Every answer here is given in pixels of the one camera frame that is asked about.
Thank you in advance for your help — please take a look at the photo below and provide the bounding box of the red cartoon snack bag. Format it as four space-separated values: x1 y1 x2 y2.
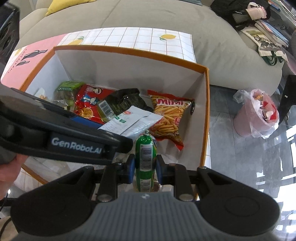
74 84 114 125

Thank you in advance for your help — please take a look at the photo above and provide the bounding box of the green sausage snack tube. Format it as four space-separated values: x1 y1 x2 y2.
135 130 157 192

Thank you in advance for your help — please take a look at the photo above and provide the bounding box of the black green snack bag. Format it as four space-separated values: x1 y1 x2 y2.
97 88 153 123

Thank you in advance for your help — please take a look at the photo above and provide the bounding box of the silver white snack pouch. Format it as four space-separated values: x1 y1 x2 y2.
99 105 163 141

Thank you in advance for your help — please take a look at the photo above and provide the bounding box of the Mimi stick snack bag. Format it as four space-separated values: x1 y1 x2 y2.
147 90 193 151

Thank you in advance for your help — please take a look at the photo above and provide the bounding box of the person's left hand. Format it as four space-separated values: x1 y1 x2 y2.
0 154 28 199

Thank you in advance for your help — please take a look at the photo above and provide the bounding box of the green small snack packet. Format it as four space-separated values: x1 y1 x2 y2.
53 81 85 112

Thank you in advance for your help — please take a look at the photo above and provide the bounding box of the orange cardboard box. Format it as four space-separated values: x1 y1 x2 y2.
19 45 211 201

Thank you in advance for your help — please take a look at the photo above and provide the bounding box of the pink bin with plastic bag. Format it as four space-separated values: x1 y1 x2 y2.
233 89 280 139

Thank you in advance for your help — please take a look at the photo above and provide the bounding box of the yellow cushion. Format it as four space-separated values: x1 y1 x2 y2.
46 0 96 16

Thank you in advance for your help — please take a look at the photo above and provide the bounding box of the pink and white tablecloth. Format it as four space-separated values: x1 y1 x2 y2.
0 27 212 193

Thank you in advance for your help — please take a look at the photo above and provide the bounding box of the beige fabric sofa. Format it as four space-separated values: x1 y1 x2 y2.
18 1 283 94

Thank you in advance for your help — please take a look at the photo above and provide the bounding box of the patterned tote bag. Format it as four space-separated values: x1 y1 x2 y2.
241 27 288 66

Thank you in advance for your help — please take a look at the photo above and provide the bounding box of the black backpack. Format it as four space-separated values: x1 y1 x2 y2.
210 0 271 24

